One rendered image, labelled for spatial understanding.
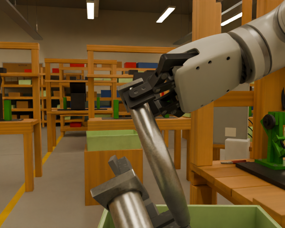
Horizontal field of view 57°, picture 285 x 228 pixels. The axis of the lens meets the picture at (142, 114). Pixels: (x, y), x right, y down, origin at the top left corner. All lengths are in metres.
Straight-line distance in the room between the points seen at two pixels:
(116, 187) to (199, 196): 1.27
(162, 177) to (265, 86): 1.29
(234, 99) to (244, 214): 0.90
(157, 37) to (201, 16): 10.11
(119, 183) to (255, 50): 0.26
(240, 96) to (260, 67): 1.20
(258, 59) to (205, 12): 1.06
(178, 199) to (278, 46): 0.25
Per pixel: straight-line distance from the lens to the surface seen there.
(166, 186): 0.35
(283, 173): 1.37
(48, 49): 11.21
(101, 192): 0.23
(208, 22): 1.44
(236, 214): 0.79
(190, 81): 0.37
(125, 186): 0.23
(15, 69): 11.34
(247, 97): 1.63
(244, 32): 0.41
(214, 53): 0.37
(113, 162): 0.53
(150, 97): 0.37
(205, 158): 1.44
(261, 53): 0.40
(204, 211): 0.77
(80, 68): 7.85
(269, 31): 0.41
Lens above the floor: 1.26
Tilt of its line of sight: 4 degrees down
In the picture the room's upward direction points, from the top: straight up
